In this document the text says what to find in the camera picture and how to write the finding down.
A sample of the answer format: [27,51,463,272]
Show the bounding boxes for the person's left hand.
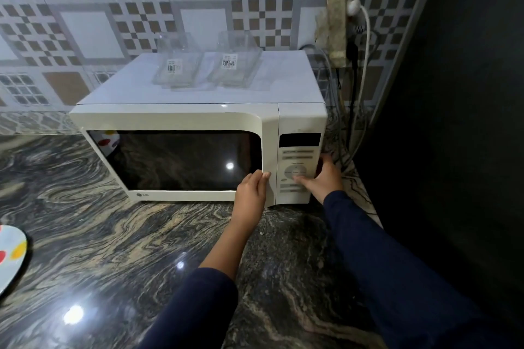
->
[232,170,272,231]

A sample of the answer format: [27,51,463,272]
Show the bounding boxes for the person's right hand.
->
[292,153,345,204]

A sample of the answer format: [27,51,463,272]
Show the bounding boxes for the white microwave door dark window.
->
[69,109,280,207]

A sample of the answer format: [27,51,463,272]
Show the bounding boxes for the white microwave oven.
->
[69,50,328,207]

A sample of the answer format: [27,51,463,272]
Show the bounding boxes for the person's left forearm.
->
[137,220,251,349]

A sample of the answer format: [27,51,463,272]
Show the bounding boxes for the person's right forearm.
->
[323,190,524,349]

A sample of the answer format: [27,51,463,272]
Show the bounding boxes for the clear plastic container barcode label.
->
[152,32,204,88]
[208,30,263,88]

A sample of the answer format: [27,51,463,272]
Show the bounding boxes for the white plate coloured dots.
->
[0,225,29,297]

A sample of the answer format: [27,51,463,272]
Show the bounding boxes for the black power cable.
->
[346,40,359,151]

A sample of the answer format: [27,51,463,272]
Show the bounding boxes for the grey power cable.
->
[300,44,343,167]

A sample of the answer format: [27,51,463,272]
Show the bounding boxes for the white power cable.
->
[347,5,372,159]

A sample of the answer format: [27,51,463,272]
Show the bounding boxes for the cloth-covered wall socket board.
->
[315,0,354,68]

